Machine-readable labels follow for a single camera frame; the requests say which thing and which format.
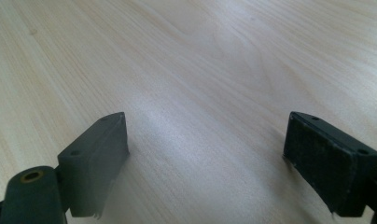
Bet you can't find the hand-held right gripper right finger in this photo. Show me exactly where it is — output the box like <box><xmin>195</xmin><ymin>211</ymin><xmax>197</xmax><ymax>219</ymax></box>
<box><xmin>282</xmin><ymin>110</ymin><xmax>377</xmax><ymax>218</ymax></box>

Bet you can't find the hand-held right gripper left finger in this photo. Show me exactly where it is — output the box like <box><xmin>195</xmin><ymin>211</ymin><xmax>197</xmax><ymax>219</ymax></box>
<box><xmin>57</xmin><ymin>111</ymin><xmax>131</xmax><ymax>218</ymax></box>

